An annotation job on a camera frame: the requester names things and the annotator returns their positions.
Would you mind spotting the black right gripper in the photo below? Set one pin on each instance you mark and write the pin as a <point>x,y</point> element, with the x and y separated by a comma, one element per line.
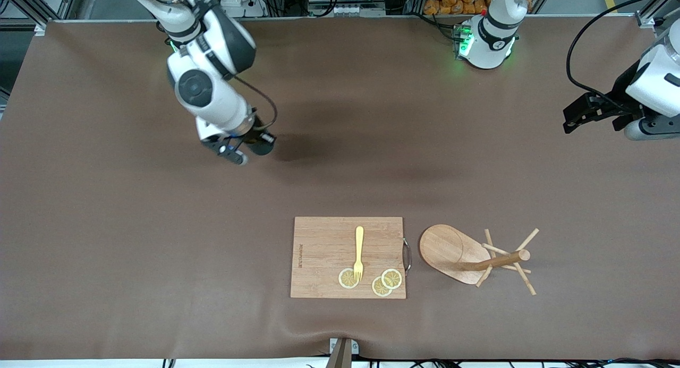
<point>260,143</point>

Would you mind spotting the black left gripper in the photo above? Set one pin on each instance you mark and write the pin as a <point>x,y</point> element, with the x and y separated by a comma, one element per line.
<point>619,98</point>

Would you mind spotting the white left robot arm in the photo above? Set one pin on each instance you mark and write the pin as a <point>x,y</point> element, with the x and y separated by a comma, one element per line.
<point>491,39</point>

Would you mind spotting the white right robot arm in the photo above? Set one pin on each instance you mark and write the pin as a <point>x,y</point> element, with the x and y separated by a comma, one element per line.
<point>212,92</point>

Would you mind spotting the wooden mug tree rack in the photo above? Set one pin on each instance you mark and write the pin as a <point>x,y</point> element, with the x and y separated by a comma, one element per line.
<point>443,248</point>

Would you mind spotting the wooden cutting board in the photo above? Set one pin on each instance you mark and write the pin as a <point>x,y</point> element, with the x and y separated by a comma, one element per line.
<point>319,240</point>

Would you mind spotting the white power strip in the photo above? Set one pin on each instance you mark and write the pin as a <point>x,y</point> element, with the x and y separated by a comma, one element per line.
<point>332,9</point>
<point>239,7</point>

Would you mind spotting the yellow plastic fork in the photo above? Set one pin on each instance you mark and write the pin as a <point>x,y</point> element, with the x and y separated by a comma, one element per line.
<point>359,240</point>

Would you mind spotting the lemon slice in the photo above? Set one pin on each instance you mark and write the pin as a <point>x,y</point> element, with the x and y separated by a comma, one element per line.
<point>393,279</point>
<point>345,279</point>
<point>378,289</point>

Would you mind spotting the orange bag pile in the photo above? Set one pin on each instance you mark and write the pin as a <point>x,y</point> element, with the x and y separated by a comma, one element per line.
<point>451,1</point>

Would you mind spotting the aluminium frame corner post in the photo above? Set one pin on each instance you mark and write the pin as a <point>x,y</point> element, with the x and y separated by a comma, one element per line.
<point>645,18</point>

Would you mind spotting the grey metal edge bracket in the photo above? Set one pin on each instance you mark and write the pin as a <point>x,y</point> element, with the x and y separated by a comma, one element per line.
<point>353,347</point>

